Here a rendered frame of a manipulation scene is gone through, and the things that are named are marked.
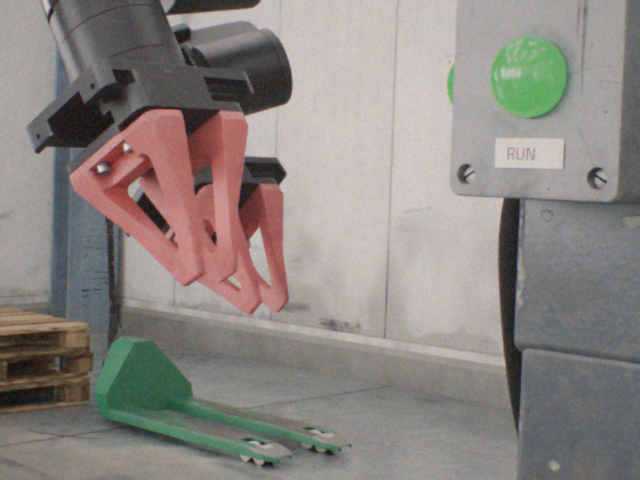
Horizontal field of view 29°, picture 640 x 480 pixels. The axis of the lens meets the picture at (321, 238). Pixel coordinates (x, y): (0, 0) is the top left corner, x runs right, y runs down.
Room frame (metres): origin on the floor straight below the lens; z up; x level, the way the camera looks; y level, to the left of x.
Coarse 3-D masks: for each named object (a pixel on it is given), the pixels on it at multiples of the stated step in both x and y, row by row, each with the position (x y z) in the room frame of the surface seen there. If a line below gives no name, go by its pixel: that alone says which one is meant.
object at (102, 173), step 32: (128, 128) 0.57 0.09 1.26; (160, 128) 0.56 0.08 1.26; (96, 160) 0.58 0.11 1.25; (128, 160) 0.58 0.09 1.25; (160, 160) 0.56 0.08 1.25; (96, 192) 0.59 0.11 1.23; (128, 192) 0.60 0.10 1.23; (192, 192) 0.57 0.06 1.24; (128, 224) 0.58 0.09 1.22; (192, 224) 0.57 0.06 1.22; (160, 256) 0.58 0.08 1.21; (192, 256) 0.57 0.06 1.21
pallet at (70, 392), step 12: (12, 372) 6.42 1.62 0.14; (24, 372) 6.45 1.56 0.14; (36, 372) 6.44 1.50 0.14; (48, 372) 6.45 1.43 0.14; (12, 384) 6.06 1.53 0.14; (24, 384) 6.09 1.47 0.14; (36, 384) 6.13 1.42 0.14; (48, 384) 6.17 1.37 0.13; (60, 384) 6.25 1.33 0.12; (72, 384) 6.28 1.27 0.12; (84, 384) 6.33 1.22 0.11; (0, 396) 6.38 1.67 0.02; (12, 396) 6.41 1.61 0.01; (24, 396) 6.46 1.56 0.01; (60, 396) 6.29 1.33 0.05; (72, 396) 6.28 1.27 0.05; (84, 396) 6.33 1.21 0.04; (0, 408) 6.04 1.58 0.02; (12, 408) 6.06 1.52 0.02; (24, 408) 6.09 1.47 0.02; (36, 408) 6.13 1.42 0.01; (48, 408) 6.18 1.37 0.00
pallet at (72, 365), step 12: (0, 336) 6.76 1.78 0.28; (12, 336) 6.81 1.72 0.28; (0, 348) 6.34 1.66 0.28; (12, 348) 6.33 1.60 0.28; (24, 348) 6.34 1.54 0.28; (36, 348) 6.37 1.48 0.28; (0, 360) 5.99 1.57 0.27; (12, 360) 6.04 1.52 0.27; (24, 360) 6.58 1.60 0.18; (36, 360) 6.54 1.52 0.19; (48, 360) 6.60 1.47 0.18; (60, 360) 6.36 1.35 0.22; (72, 360) 6.31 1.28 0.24; (84, 360) 6.36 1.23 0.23; (0, 372) 5.99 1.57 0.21; (60, 372) 6.33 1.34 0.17; (72, 372) 6.31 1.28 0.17; (84, 372) 6.39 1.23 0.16; (0, 384) 5.99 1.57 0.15
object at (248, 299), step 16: (208, 192) 0.75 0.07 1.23; (208, 208) 0.75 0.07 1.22; (208, 224) 0.76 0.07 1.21; (240, 224) 0.76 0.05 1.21; (176, 240) 0.77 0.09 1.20; (240, 240) 0.75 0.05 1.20; (240, 256) 0.75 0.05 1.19; (240, 272) 0.75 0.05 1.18; (208, 288) 0.77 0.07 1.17; (224, 288) 0.76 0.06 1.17; (256, 288) 0.75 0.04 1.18; (240, 304) 0.75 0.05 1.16; (256, 304) 0.74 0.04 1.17
